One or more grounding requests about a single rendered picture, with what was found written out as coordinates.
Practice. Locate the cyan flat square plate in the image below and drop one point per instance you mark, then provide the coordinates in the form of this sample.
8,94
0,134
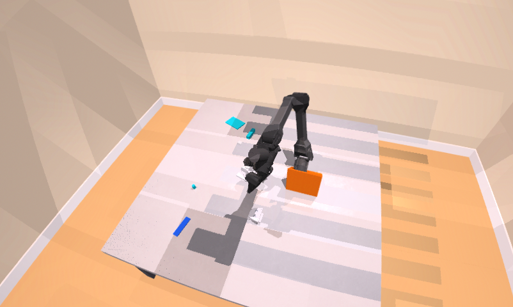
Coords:
234,122

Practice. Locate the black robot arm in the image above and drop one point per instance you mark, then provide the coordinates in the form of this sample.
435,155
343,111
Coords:
267,146

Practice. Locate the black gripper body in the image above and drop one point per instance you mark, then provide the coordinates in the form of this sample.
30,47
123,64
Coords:
262,169

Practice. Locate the blue flat bar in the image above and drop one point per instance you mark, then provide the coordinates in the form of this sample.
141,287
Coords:
181,227

